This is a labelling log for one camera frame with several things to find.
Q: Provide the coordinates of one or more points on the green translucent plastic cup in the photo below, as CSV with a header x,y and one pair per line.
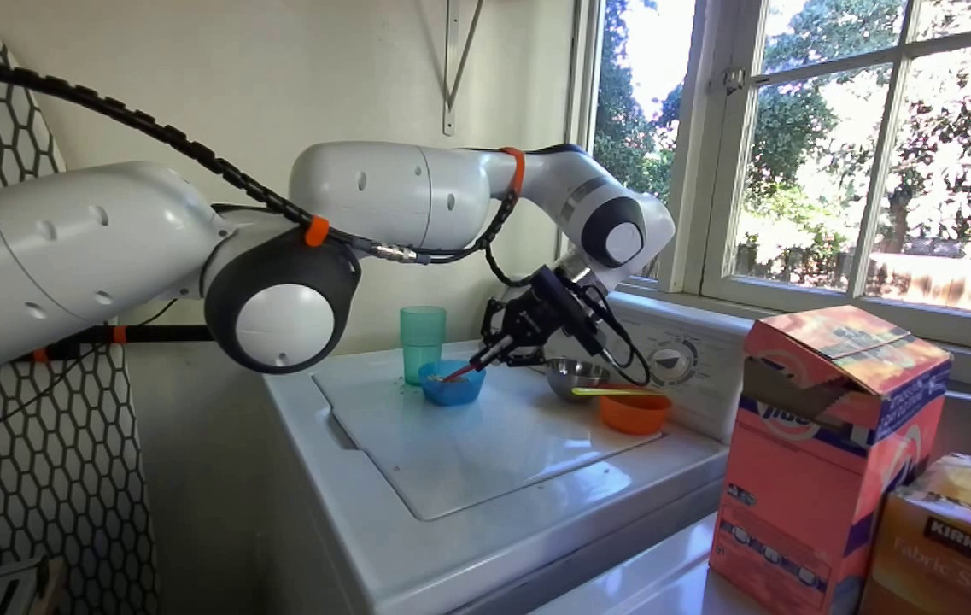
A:
x,y
423,337

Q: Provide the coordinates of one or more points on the red spoon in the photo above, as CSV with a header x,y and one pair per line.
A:
x,y
458,373

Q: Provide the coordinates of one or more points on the blue plastic bowl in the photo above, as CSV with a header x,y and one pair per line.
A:
x,y
451,391

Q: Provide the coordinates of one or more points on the washing machine lid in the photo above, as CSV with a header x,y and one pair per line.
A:
x,y
468,453

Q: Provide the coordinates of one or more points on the ironing board with honeycomb cover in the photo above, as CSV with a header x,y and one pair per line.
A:
x,y
49,478

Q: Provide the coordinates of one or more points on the small metal bowl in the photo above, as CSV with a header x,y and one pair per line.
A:
x,y
575,377

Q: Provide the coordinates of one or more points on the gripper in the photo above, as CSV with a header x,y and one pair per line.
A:
x,y
541,314

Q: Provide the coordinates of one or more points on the white appliance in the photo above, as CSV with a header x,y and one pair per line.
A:
x,y
647,581

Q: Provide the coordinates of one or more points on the orange plastic bowl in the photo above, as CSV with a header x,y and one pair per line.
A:
x,y
634,414

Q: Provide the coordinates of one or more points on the washing machine knob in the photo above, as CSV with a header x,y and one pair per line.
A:
x,y
673,362

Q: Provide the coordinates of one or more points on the metal wall bracket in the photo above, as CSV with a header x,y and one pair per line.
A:
x,y
451,68

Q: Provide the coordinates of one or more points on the white washing machine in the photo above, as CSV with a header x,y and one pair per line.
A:
x,y
468,512

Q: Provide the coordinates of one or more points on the white framed window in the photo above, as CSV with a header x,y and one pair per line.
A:
x,y
835,154

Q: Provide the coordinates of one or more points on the orange laundry detergent box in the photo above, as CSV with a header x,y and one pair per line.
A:
x,y
801,478

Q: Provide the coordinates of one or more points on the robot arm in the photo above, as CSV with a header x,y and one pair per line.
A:
x,y
109,248

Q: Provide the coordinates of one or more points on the orange fabric softener box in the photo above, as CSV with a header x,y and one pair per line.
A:
x,y
955,547

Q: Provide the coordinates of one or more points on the yellow-green plastic spoon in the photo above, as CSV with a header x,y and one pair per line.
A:
x,y
613,392

